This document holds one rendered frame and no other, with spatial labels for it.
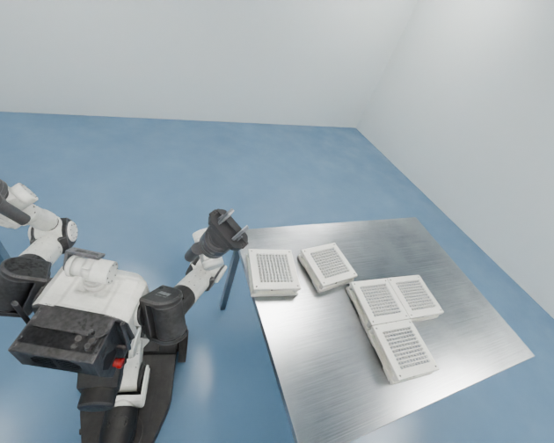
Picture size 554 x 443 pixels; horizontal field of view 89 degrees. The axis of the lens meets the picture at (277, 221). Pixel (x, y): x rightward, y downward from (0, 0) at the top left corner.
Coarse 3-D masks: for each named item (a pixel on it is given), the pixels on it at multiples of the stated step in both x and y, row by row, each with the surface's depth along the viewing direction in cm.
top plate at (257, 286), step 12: (252, 252) 149; (264, 252) 151; (276, 252) 154; (288, 252) 156; (252, 264) 144; (276, 264) 148; (288, 264) 150; (252, 276) 139; (276, 276) 143; (252, 288) 136; (264, 288) 136; (276, 288) 138; (288, 288) 140; (300, 288) 142
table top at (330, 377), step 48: (288, 240) 172; (336, 240) 184; (384, 240) 197; (432, 240) 211; (336, 288) 156; (432, 288) 176; (288, 336) 130; (336, 336) 137; (432, 336) 151; (480, 336) 160; (288, 384) 116; (336, 384) 121; (384, 384) 126; (432, 384) 132; (336, 432) 108
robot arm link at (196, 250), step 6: (198, 234) 88; (198, 240) 86; (192, 246) 81; (198, 246) 82; (186, 252) 86; (192, 252) 82; (198, 252) 82; (204, 252) 82; (186, 258) 87; (192, 258) 86; (204, 258) 85
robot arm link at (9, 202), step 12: (0, 180) 77; (0, 192) 76; (12, 192) 80; (24, 192) 81; (0, 204) 75; (12, 204) 80; (24, 204) 82; (0, 216) 80; (12, 216) 79; (24, 216) 81
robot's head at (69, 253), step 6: (66, 252) 76; (72, 252) 76; (78, 252) 76; (84, 252) 79; (90, 252) 79; (96, 252) 79; (66, 258) 76; (96, 258) 77; (66, 264) 76; (66, 270) 75
